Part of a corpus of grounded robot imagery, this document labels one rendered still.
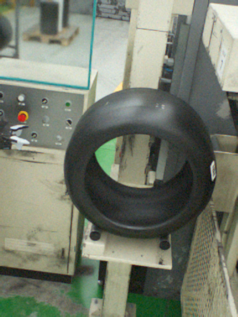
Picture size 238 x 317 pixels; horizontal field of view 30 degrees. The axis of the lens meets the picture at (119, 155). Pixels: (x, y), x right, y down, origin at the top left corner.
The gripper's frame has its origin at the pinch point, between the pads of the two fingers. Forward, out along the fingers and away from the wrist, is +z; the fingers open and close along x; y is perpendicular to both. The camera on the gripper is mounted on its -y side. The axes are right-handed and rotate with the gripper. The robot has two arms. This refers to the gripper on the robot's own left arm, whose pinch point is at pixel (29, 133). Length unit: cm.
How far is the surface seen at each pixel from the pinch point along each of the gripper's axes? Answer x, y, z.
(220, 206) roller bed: 49, 7, 83
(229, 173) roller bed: 46, -10, 83
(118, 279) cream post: 39, 66, 46
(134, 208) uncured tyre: 46, 9, 44
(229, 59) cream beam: 84, -78, 48
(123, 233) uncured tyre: 67, 3, 34
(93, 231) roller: 62, 6, 23
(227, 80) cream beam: 85, -73, 48
